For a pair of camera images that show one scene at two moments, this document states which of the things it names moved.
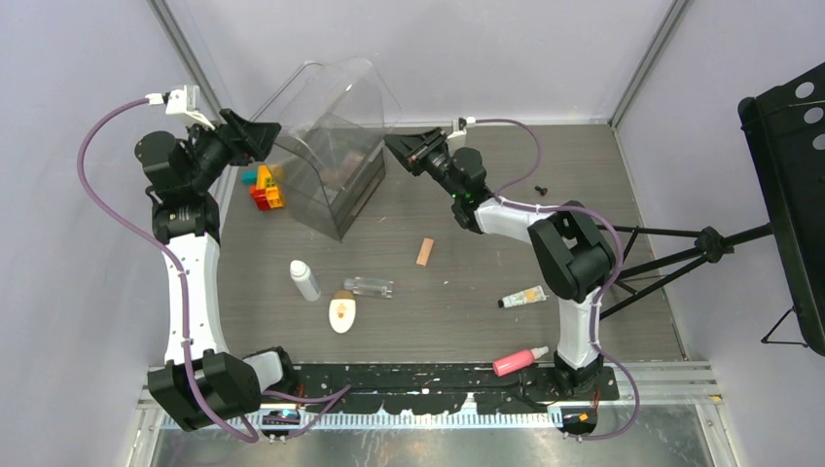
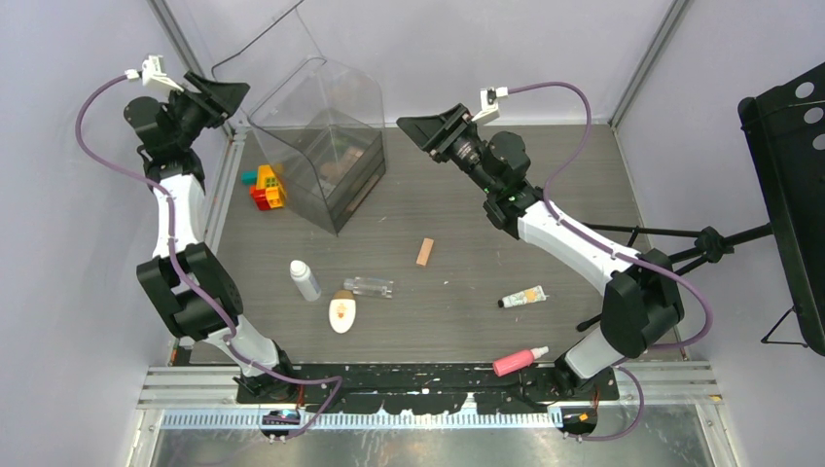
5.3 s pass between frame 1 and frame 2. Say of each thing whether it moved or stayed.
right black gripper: moved
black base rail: stayed
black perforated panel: stayed
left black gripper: moved
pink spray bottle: stayed
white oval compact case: stayed
